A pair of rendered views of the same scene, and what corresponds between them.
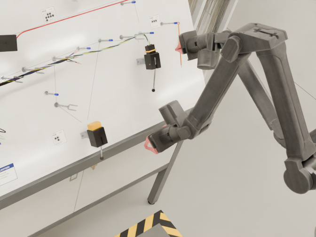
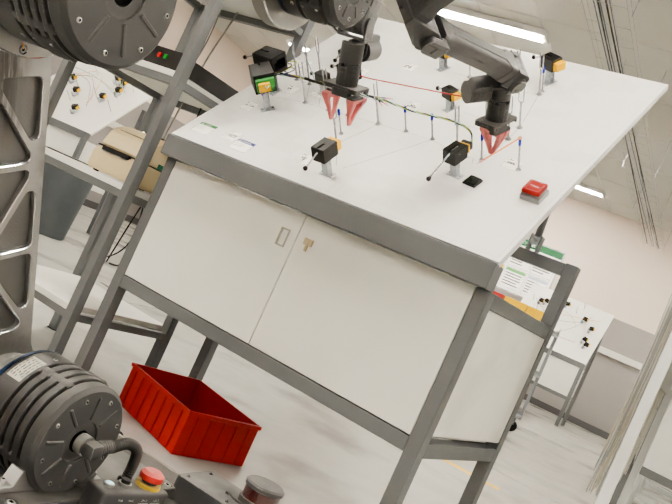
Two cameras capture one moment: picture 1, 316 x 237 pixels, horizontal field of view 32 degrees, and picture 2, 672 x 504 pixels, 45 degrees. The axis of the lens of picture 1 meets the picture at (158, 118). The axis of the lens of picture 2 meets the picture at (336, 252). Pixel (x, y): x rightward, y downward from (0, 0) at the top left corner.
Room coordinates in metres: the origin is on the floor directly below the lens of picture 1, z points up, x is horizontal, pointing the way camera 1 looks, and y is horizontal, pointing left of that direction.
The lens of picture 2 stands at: (1.20, -2.05, 0.70)
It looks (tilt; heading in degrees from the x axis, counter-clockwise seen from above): 1 degrees up; 86
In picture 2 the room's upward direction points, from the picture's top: 24 degrees clockwise
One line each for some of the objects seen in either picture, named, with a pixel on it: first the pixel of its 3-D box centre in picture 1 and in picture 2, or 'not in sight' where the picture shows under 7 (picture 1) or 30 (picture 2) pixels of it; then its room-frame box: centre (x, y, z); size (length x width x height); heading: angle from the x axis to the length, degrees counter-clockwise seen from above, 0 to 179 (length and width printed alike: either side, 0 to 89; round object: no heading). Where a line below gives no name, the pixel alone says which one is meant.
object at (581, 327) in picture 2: not in sight; (545, 350); (5.08, 8.58, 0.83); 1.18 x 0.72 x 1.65; 150
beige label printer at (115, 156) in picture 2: not in sight; (146, 162); (0.67, 0.80, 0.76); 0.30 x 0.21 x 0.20; 57
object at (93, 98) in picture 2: not in sight; (70, 131); (-1.08, 5.91, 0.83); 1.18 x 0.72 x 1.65; 148
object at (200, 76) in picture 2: not in sight; (175, 71); (0.62, 0.83, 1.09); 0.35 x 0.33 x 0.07; 144
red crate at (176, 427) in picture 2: not in sight; (187, 414); (1.16, 0.55, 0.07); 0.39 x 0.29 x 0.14; 129
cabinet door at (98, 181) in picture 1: (132, 160); (355, 317); (1.47, 0.04, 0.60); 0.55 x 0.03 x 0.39; 144
